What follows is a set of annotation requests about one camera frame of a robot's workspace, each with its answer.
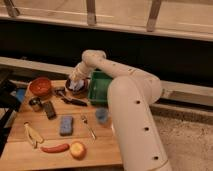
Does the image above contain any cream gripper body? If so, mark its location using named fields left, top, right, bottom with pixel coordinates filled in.
left=69, top=62, right=87, bottom=82

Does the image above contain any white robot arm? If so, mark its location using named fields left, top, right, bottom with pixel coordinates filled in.
left=69, top=50, right=172, bottom=171

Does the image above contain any purple bowl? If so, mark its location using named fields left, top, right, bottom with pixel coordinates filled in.
left=65, top=78, right=88, bottom=95

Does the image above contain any orange bowl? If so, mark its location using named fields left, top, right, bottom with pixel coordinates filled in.
left=29, top=77, right=51, bottom=96

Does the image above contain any green plastic tray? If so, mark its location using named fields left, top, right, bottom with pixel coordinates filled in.
left=88, top=71, right=112, bottom=106

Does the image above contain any blue plastic cup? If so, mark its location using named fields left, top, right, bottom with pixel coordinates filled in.
left=95, top=108, right=108, bottom=124

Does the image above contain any metal fork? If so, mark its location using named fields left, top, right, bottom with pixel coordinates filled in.
left=81, top=115, right=97, bottom=140

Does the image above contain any black rectangular block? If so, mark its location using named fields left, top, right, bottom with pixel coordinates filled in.
left=43, top=101, right=56, bottom=120

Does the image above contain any blue sponge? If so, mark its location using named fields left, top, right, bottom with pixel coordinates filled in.
left=59, top=116, right=73, bottom=136

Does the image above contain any small metal cup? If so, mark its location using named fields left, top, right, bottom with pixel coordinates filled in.
left=29, top=97, right=42, bottom=112

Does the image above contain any blue object on floor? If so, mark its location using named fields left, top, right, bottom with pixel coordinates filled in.
left=16, top=88, right=26, bottom=102

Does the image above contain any red sausage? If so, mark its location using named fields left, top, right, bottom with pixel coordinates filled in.
left=40, top=143, right=70, bottom=153

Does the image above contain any red yellow apple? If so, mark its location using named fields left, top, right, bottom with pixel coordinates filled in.
left=70, top=141, right=87, bottom=160

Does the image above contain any black chair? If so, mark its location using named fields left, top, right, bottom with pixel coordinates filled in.
left=0, top=69, right=21, bottom=156

